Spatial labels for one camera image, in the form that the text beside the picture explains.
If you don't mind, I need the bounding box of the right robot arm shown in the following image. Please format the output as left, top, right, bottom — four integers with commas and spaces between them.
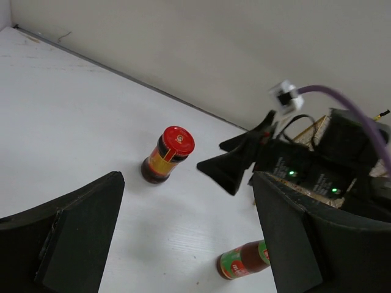
197, 109, 390, 214

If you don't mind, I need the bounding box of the red lid chili sauce jar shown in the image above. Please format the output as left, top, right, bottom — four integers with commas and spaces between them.
141, 126, 195, 184

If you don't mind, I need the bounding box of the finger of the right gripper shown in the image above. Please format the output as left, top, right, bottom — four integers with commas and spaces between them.
196, 149, 256, 196
219, 110, 276, 152

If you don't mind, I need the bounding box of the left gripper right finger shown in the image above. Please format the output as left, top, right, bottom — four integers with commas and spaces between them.
252, 172, 390, 292

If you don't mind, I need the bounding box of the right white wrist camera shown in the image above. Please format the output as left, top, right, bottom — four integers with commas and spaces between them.
268, 80, 304, 117

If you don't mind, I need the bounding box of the clear oil bottle gold spout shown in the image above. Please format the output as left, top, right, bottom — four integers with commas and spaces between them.
373, 109, 391, 121

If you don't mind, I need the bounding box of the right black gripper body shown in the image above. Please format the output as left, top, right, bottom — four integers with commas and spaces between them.
252, 122, 312, 183

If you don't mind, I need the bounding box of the yellow cap sauce bottle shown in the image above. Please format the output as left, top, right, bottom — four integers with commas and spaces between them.
216, 240, 271, 280

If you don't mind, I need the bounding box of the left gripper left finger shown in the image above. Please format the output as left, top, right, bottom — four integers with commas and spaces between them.
1, 172, 125, 292

